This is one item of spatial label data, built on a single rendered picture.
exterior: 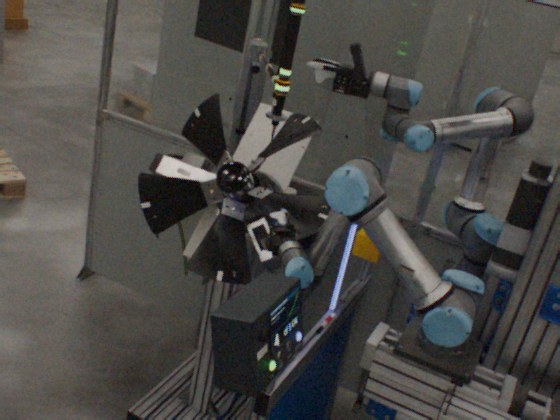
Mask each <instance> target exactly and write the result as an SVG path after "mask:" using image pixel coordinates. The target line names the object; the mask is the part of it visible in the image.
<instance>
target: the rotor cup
mask: <svg viewBox="0 0 560 420"><path fill-rule="evenodd" d="M231 174H235V175H236V178H235V179H234V180H230V179H229V176H230V175H231ZM216 182H217V185H218V189H220V190H221V192H222V194H223V196H224V197H225V198H228V199H233V200H236V201H237V202H240V203H242V204H244V205H245V208H250V207H252V206H253V205H254V204H255V202H256V201H257V200H258V199H256V198H254V197H251V196H249V195H246V194H247V193H248V192H249V191H251V190H252V189H255V188H257V187H261V183H260V181H259V180H258V179H257V177H256V176H255V174H253V173H252V172H250V171H249V170H248V168H247V167H246V165H245V164H244V163H242V162H239V161H229V162H227V163H225V164H224V165H222V166H221V167H220V168H219V170H218V172H217V175H216ZM248 182H249V184H250V185H251V187H249V186H248ZM229 194H232V196H233V197H234V198H231V196H230V195H229Z"/></svg>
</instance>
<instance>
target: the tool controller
mask: <svg viewBox="0 0 560 420"><path fill-rule="evenodd" d="M210 326H211V336H212V347H213V358H214V370H215V380H216V387H217V388H220V389H224V390H228V391H231V392H236V393H239V394H243V395H246V396H255V397H257V396H259V395H260V394H261V393H262V392H263V391H264V388H266V387H267V386H268V385H269V384H270V383H271V381H272V380H273V379H274V378H275V377H276V375H277V374H278V373H279V372H280V371H282V368H283V367H284V366H285V365H286V364H287V363H288V362H289V361H290V360H291V358H292V357H293V356H294V354H296V353H297V352H298V351H299V350H300V347H301V346H302V345H303V338H302V313H301V278H298V277H292V276H285V275H279V274H266V273H262V274H259V275H258V276H257V277H256V278H255V279H254V280H253V281H252V282H250V283H248V284H247V285H246V286H245V287H244V288H243V289H241V290H240V291H239V292H236V294H235V295H234V296H232V297H231V298H230V299H229V300H227V301H226V302H225V303H224V304H222V305H221V306H220V307H219V308H218V309H217V310H215V311H213V312H212V313H211V314H210ZM280 327H281V332H282V345H281V346H280V347H279V348H278V349H277V350H276V352H275V353H274V354H273V348H272V335H273V333H274V332H275V331H276V330H277V329H278V328H280ZM297 331H300V332H301V340H300V341H299V342H296V341H295V336H296V333H297ZM289 340H291V341H292V343H293V347H292V349H291V351H287V344H288V341H289ZM281 349H282V350H283V352H284V358H283V359H282V361H279V360H278V354H279V351H280V350H281ZM271 360H273V361H274V362H275V368H274V369H273V371H269V369H268V366H269V363H270V361H271Z"/></svg>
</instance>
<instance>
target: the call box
mask: <svg viewBox="0 0 560 420"><path fill-rule="evenodd" d="M352 254H355V255H357V256H359V257H362V258H364V259H366V260H368V261H371V262H374V263H377V261H378V260H379V259H380V258H381V257H382V256H383V255H382V254H381V253H380V252H379V250H378V249H377V248H376V246H375V245H374V243H373V242H372V240H371V239H370V238H369V236H367V235H366V233H365V231H364V229H363V228H362V229H360V230H359V231H358V232H357V233H356V240H355V243H354V246H353V250H352Z"/></svg>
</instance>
